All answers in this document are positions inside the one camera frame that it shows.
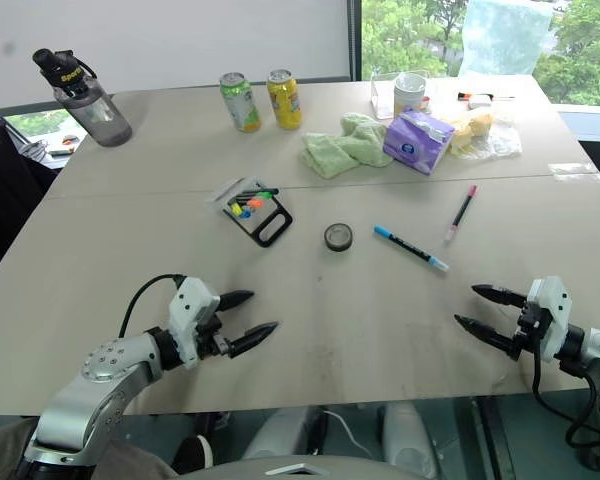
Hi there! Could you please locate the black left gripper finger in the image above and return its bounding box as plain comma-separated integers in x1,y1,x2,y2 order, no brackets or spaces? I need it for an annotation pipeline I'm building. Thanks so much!
227,321,280,360
218,289,256,314

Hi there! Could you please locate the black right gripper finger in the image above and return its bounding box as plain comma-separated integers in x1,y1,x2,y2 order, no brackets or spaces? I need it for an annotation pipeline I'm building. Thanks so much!
470,283,529,309
453,313,524,361

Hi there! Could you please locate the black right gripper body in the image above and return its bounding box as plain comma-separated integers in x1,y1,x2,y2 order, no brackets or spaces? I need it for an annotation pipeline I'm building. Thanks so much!
512,298,551,359

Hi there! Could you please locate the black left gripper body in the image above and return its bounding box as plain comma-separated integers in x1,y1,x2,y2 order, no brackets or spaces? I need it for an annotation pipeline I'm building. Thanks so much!
194,312,234,359

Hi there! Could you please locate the black marker case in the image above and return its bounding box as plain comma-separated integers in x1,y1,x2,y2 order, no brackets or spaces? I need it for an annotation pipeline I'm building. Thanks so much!
204,175,294,249

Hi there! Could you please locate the pink capped black pen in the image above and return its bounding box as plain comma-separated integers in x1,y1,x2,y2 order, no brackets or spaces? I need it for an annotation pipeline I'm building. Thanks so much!
443,184,479,245

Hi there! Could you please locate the blue capped black pen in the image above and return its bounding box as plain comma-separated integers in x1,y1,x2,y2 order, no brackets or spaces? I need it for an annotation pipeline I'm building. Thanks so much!
372,224,451,274

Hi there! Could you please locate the clear plastic container with cups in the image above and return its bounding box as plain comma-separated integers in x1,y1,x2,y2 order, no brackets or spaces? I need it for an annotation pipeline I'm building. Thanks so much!
369,69,432,122

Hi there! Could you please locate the white robot leg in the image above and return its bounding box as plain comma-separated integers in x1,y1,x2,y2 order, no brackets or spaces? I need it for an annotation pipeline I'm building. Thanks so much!
381,401,439,479
242,406,327,462

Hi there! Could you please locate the black white shoe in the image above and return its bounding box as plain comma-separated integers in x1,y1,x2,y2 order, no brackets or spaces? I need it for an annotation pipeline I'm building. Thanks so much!
171,433,217,472

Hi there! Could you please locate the dark tape roll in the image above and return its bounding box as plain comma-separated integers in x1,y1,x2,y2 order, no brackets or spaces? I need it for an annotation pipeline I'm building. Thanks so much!
322,222,355,252

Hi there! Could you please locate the clear tape strip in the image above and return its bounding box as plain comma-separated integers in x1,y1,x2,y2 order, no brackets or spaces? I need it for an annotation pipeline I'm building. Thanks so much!
546,161,600,184

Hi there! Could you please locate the clear bag with yellow sponge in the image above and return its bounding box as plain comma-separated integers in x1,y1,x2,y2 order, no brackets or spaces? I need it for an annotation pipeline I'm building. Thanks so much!
438,105,524,161

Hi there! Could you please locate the purple tissue pack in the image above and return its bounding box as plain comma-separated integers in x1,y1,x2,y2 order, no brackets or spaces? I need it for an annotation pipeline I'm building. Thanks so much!
382,105,457,177

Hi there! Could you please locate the light green towel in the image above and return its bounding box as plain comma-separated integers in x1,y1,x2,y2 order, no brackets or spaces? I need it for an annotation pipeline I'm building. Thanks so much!
299,112,396,180

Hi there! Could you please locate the green drink can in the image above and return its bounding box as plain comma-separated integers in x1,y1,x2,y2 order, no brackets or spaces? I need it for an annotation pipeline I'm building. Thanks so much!
218,71,263,134

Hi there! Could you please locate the yellow drink can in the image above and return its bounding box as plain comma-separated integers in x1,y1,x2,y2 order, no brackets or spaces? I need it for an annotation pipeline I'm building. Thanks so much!
265,68,303,132

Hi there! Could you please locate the white plastic cup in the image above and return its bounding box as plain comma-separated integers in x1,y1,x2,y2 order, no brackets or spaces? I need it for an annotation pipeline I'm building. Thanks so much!
392,71,428,120

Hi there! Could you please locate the grey sports water bottle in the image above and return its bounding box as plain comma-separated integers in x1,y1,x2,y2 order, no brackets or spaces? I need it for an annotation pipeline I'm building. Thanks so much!
31,47,134,149

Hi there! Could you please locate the translucent plastic bag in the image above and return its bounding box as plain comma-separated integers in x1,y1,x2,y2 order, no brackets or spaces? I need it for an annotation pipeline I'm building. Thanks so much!
458,0,555,79

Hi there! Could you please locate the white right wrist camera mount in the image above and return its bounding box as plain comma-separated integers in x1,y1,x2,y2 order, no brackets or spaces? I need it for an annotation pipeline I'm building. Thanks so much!
524,275,574,364

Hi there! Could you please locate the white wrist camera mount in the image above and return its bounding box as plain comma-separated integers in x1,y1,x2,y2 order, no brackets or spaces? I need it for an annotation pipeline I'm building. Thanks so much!
524,275,574,364
167,276,222,372

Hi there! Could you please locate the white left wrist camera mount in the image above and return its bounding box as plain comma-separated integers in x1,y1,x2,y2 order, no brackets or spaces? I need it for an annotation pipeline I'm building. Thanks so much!
167,276,222,372

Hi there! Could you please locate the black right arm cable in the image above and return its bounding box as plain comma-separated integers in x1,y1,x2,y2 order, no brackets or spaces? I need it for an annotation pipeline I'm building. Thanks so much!
531,319,600,450

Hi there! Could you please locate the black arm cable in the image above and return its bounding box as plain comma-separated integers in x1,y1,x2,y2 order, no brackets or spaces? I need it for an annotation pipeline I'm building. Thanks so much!
531,319,600,450
118,273,187,339

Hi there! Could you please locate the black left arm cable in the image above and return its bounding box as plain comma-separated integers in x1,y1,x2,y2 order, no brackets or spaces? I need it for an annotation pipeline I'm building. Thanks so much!
118,273,187,339

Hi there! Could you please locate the thin white cable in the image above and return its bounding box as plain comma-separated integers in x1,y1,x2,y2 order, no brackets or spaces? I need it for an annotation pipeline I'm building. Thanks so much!
321,408,377,460

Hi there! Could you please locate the dark window frame post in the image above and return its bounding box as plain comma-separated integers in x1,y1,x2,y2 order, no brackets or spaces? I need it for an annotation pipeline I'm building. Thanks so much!
347,0,364,82

